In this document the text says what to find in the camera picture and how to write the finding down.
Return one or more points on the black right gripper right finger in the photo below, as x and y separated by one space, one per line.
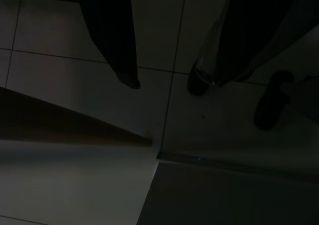
239 35

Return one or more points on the white cabinet with wooden edge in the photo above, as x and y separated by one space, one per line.
62 165

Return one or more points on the black shoe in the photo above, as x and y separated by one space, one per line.
271 103

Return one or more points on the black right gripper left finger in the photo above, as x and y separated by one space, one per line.
114 35

